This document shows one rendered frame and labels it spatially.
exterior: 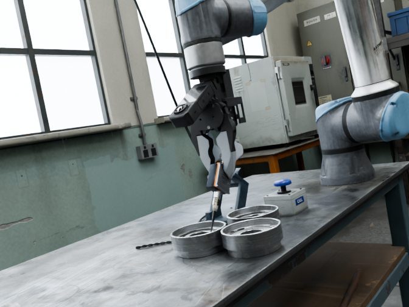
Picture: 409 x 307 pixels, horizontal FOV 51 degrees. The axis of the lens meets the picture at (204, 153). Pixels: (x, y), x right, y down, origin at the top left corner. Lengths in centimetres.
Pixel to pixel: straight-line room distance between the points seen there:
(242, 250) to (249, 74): 253
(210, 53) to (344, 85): 392
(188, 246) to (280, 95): 237
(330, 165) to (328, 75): 353
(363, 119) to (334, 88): 357
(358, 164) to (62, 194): 168
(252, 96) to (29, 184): 166
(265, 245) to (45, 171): 184
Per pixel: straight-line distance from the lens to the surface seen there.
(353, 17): 114
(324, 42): 477
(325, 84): 475
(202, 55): 80
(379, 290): 123
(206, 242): 76
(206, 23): 81
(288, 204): 95
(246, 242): 71
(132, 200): 276
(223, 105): 78
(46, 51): 262
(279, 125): 307
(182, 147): 312
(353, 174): 122
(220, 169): 80
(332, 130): 122
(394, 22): 427
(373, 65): 114
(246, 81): 318
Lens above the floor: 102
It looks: 3 degrees down
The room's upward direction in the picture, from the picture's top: 11 degrees counter-clockwise
